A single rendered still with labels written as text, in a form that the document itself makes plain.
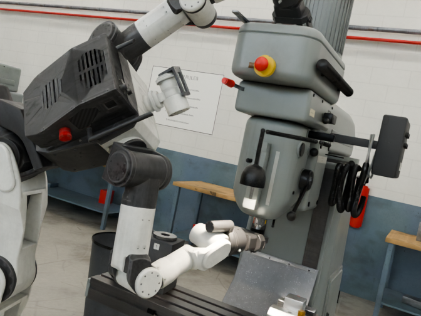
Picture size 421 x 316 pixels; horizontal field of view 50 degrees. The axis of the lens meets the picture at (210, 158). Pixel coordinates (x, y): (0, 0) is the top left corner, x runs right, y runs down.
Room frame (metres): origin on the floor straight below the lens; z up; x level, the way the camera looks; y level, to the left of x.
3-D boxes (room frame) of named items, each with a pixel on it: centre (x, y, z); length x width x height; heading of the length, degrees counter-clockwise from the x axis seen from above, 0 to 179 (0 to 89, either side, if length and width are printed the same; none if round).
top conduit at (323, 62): (1.47, -0.35, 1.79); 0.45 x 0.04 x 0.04; 154
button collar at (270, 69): (1.30, -0.10, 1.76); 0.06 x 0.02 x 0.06; 64
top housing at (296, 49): (1.52, -0.21, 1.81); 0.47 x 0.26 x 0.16; 154
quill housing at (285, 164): (1.51, -0.20, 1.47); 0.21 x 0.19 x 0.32; 64
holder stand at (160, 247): (1.69, 0.16, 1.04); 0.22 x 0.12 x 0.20; 71
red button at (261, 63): (1.27, -0.09, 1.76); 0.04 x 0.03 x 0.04; 64
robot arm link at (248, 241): (1.43, -0.14, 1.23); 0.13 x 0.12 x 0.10; 49
